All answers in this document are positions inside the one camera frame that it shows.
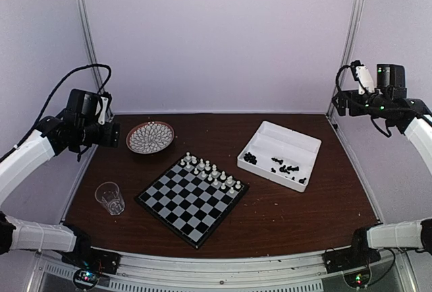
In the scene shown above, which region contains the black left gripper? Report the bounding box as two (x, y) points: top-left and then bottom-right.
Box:
(78, 120), (121, 147)

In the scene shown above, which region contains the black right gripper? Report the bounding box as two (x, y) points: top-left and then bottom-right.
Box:
(333, 88), (389, 117)

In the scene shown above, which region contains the white plastic tray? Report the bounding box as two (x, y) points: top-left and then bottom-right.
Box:
(237, 121), (322, 193)

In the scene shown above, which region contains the black white chessboard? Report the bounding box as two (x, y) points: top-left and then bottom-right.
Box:
(134, 153), (249, 249)

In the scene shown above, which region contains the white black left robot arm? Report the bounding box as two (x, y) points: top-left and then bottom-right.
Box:
(1, 89), (120, 268)

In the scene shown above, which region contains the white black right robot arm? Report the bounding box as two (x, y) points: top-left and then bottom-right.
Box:
(328, 61), (431, 266)

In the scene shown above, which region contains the white chess rook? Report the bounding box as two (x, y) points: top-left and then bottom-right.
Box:
(185, 152), (192, 163)

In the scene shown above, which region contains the white chess bishop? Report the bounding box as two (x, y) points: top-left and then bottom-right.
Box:
(198, 159), (205, 169)

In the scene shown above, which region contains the white chess queen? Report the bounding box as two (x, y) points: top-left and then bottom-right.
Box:
(205, 160), (211, 172)

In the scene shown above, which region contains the white chess king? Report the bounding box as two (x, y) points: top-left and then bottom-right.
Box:
(211, 165), (218, 177)

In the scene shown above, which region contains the black chess pieces pile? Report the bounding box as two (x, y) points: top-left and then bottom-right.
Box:
(243, 152), (257, 165)

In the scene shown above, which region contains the floral ceramic plate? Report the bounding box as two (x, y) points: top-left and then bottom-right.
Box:
(126, 121), (175, 154)

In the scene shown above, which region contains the clear drinking glass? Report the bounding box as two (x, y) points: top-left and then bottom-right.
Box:
(94, 181), (126, 216)

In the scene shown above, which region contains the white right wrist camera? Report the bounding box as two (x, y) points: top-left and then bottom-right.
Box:
(350, 60), (375, 95)

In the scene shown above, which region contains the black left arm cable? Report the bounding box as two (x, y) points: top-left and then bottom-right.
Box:
(15, 64), (113, 148)

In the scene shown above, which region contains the right aluminium frame post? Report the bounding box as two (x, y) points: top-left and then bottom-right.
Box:
(326, 0), (368, 117)

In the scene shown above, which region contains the aluminium frame post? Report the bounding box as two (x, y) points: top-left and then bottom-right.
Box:
(326, 0), (368, 117)
(70, 0), (114, 117)

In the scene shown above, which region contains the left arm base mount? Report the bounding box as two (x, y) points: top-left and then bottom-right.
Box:
(58, 248), (121, 291)

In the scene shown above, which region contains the front aluminium rail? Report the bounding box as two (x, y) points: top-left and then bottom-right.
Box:
(23, 248), (420, 291)

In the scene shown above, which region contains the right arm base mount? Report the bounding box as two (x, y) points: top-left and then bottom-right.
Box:
(322, 247), (381, 290)

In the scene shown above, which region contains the left aluminium frame post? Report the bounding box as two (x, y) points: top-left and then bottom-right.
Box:
(70, 0), (114, 117)

